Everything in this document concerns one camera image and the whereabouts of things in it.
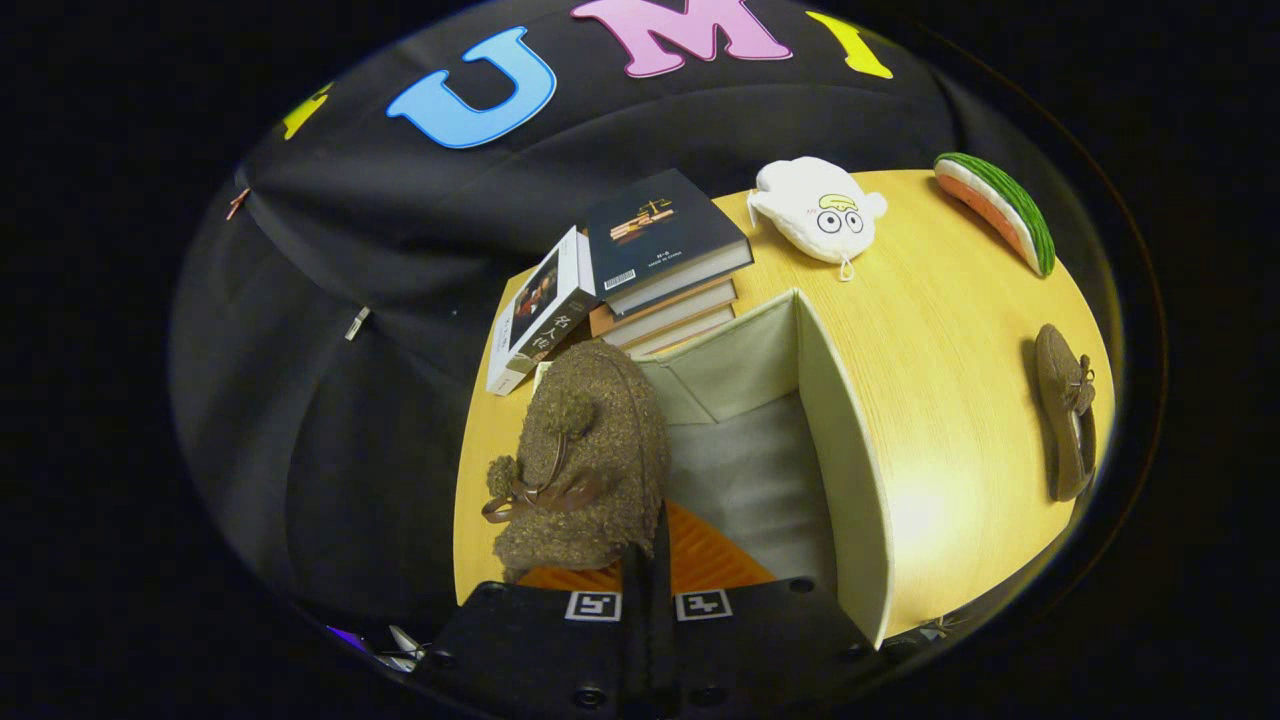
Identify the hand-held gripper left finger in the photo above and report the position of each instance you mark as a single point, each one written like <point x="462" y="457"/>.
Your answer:
<point x="632" y="600"/>

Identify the watermelon slice plush toy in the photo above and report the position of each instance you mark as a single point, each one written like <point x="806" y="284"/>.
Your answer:
<point x="1000" y="205"/>

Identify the brown fuzzy shoe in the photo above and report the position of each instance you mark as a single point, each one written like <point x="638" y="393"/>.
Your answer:
<point x="1062" y="420"/>
<point x="600" y="450"/>

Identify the dark hardcover book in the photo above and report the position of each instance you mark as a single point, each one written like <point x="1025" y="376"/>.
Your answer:
<point x="660" y="225"/>

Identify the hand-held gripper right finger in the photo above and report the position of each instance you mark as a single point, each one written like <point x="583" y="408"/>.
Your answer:
<point x="662" y="575"/>

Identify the grey fabric storage box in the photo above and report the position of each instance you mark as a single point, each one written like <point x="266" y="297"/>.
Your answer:
<point x="760" y="470"/>

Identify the red clip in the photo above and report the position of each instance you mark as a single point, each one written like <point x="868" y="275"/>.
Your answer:
<point x="237" y="203"/>

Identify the silver clip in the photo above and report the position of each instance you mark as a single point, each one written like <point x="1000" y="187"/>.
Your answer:
<point x="357" y="322"/>

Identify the white plush toy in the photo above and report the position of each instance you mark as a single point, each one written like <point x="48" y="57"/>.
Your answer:
<point x="815" y="215"/>

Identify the white metal stand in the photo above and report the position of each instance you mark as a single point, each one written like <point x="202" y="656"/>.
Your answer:
<point x="403" y="648"/>

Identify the white portrait cover book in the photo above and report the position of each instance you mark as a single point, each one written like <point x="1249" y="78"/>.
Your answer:
<point x="535" y="310"/>

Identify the brown cover book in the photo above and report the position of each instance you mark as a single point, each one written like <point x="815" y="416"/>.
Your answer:
<point x="665" y="312"/>

